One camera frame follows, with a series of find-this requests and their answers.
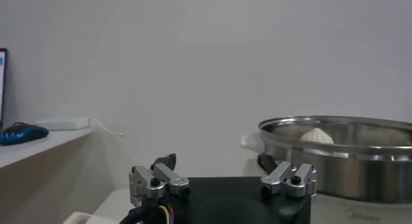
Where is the left gripper wire bundle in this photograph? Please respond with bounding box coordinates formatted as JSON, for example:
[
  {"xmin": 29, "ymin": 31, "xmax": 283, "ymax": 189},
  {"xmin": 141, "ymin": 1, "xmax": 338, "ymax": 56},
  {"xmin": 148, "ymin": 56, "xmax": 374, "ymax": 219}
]
[{"xmin": 118, "ymin": 196, "xmax": 174, "ymax": 224}]

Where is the white power adapter box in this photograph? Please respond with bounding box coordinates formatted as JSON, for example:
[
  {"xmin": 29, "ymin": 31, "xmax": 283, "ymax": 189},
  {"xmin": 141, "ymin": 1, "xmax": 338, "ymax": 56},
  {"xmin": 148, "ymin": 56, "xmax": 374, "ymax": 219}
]
[{"xmin": 35, "ymin": 117, "xmax": 91, "ymax": 131}]

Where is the perforated steel steamer basket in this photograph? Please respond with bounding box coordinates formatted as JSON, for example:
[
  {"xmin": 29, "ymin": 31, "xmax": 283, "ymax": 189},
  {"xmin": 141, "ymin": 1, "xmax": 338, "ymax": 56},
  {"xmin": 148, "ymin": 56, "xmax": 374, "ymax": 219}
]
[{"xmin": 240, "ymin": 115, "xmax": 412, "ymax": 203}]

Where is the white adapter cable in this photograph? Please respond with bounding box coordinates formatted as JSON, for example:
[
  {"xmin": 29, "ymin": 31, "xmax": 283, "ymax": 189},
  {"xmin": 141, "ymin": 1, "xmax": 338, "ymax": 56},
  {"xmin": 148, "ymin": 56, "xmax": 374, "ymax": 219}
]
[{"xmin": 88, "ymin": 117, "xmax": 126, "ymax": 138}]

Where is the white side desk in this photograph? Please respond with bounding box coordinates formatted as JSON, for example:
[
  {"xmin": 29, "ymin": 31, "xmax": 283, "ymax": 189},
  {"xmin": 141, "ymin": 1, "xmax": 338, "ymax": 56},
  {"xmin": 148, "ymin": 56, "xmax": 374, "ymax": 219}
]
[{"xmin": 0, "ymin": 127, "xmax": 94, "ymax": 168}]

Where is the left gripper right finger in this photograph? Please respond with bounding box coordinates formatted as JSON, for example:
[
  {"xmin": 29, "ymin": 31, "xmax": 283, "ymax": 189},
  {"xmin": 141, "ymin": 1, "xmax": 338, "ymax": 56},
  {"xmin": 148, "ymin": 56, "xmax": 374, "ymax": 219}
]
[{"xmin": 257, "ymin": 153, "xmax": 318, "ymax": 199}]

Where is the white steamed baozi bun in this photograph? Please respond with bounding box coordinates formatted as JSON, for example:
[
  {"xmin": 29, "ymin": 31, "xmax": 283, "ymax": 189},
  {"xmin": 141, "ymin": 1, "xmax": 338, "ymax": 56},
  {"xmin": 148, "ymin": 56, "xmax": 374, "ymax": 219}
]
[{"xmin": 299, "ymin": 127, "xmax": 335, "ymax": 145}]

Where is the glass lid with white handle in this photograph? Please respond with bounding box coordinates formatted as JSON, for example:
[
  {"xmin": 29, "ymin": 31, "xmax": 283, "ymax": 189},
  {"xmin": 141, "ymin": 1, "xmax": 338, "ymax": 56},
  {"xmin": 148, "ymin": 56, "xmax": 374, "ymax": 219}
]
[{"xmin": 63, "ymin": 211, "xmax": 100, "ymax": 224}]

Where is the white electric cooker base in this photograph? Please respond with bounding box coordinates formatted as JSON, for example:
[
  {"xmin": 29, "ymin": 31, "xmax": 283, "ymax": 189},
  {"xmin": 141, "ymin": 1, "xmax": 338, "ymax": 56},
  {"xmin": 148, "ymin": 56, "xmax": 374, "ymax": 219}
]
[{"xmin": 310, "ymin": 192, "xmax": 412, "ymax": 224}]

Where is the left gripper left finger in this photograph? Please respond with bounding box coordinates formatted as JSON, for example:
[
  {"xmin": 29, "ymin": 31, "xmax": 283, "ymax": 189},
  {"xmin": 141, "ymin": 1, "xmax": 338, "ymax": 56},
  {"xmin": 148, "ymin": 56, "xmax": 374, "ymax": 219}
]
[{"xmin": 128, "ymin": 153, "xmax": 191, "ymax": 207}]

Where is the blue computer mouse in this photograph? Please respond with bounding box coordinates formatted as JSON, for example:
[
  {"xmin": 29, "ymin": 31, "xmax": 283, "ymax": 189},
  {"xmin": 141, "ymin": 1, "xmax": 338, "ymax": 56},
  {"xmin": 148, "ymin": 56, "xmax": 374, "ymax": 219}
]
[{"xmin": 0, "ymin": 122, "xmax": 50, "ymax": 146}]

